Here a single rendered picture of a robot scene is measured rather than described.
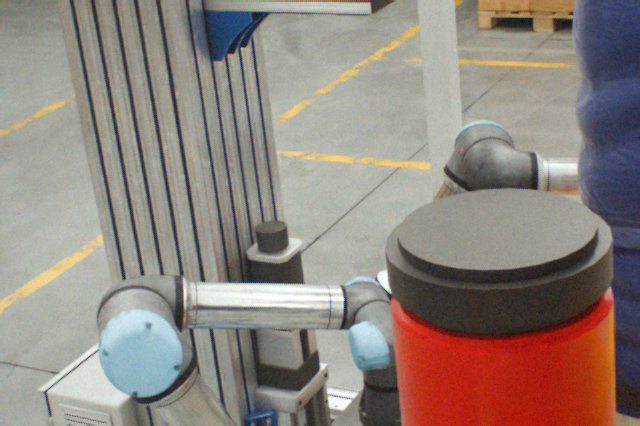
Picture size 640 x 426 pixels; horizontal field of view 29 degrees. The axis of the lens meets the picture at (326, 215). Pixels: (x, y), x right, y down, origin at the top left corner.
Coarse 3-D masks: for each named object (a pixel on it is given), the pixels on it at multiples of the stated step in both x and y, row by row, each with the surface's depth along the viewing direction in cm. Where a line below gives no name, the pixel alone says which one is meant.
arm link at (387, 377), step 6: (366, 372) 254; (372, 372) 252; (378, 372) 251; (384, 372) 251; (390, 372) 251; (396, 372) 251; (366, 378) 254; (372, 378) 253; (378, 378) 252; (384, 378) 251; (390, 378) 251; (396, 378) 251; (372, 384) 253; (378, 384) 252; (384, 384) 252; (390, 384) 252; (396, 384) 252
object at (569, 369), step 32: (608, 288) 28; (416, 320) 27; (576, 320) 26; (608, 320) 27; (416, 352) 27; (448, 352) 26; (480, 352) 26; (512, 352) 26; (544, 352) 26; (576, 352) 26; (608, 352) 27; (416, 384) 27; (448, 384) 27; (480, 384) 26; (512, 384) 26; (544, 384) 26; (576, 384) 26; (608, 384) 27; (416, 416) 28; (448, 416) 27; (480, 416) 26; (512, 416) 26; (544, 416) 26; (576, 416) 27; (608, 416) 28
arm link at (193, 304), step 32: (160, 288) 193; (192, 288) 197; (224, 288) 198; (256, 288) 199; (288, 288) 201; (320, 288) 202; (352, 288) 204; (96, 320) 191; (192, 320) 196; (224, 320) 197; (256, 320) 199; (288, 320) 200; (320, 320) 201; (352, 320) 202
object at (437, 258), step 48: (480, 192) 29; (528, 192) 29; (432, 240) 27; (480, 240) 27; (528, 240) 26; (576, 240) 26; (432, 288) 26; (480, 288) 25; (528, 288) 25; (576, 288) 26
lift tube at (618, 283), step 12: (600, 72) 187; (612, 72) 186; (624, 72) 184; (636, 72) 184; (636, 132) 187; (624, 252) 197; (636, 252) 196; (624, 264) 197; (636, 264) 196; (624, 276) 198; (636, 276) 196; (612, 288) 202; (624, 288) 200; (636, 288) 198; (624, 300) 201; (636, 300) 199; (624, 312) 201; (636, 312) 199; (624, 324) 201; (636, 324) 200; (624, 336) 203; (636, 336) 201; (624, 348) 204; (636, 348) 203; (624, 360) 204; (636, 360) 203; (624, 372) 205; (636, 372) 203; (624, 384) 206; (636, 384) 204; (624, 408) 208
